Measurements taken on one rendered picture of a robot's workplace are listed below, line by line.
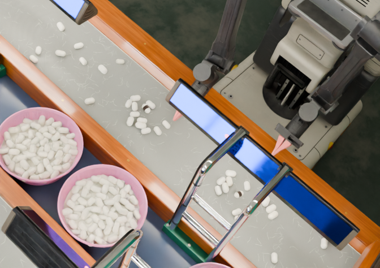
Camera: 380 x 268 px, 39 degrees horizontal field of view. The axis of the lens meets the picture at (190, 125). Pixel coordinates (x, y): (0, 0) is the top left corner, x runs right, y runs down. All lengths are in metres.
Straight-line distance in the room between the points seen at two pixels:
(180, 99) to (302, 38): 0.79
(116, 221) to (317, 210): 0.60
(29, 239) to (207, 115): 0.56
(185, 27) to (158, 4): 0.22
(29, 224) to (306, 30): 1.32
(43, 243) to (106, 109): 0.73
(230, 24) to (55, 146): 0.66
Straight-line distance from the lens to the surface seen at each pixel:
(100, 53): 1.97
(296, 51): 2.15
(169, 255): 1.70
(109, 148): 1.72
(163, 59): 1.97
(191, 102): 1.46
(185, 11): 3.28
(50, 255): 1.21
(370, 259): 1.73
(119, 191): 1.70
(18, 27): 2.03
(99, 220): 1.63
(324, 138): 2.64
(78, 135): 1.74
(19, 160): 1.72
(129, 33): 2.02
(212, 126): 1.45
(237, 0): 1.57
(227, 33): 1.64
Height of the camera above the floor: 2.24
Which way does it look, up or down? 54 degrees down
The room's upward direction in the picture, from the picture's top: 24 degrees clockwise
